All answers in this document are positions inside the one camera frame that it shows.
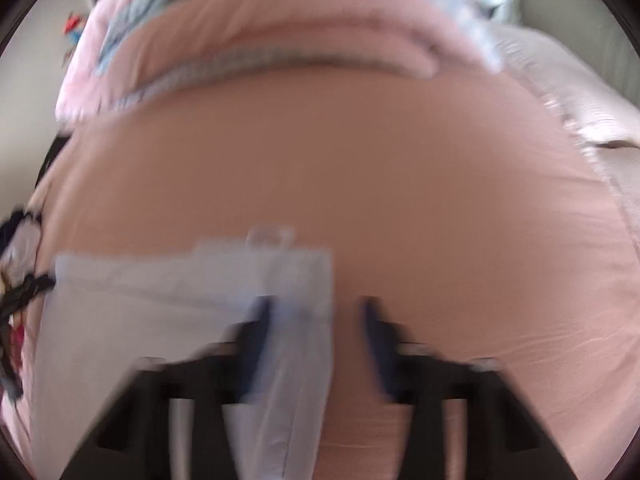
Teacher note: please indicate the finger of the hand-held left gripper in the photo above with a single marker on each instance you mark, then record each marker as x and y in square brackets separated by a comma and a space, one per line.
[27, 287]

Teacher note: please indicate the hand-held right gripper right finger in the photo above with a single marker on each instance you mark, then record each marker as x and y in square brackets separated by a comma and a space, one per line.
[377, 350]

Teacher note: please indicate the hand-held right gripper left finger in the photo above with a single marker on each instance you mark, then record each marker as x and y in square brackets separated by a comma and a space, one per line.
[255, 355]

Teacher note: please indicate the light blue navy-collar shirt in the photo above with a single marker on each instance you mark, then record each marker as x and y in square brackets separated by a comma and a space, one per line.
[150, 320]

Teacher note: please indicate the dark navy garment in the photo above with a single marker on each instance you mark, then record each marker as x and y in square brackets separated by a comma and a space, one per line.
[12, 221]

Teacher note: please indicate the small white pillow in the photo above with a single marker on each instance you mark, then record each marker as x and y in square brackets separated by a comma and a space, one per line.
[565, 85]

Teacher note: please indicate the folded pink checked quilt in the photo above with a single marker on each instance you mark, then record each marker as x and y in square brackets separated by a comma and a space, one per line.
[275, 20]

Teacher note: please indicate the green padded headboard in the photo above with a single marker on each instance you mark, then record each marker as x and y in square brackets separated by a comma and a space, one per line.
[575, 5]

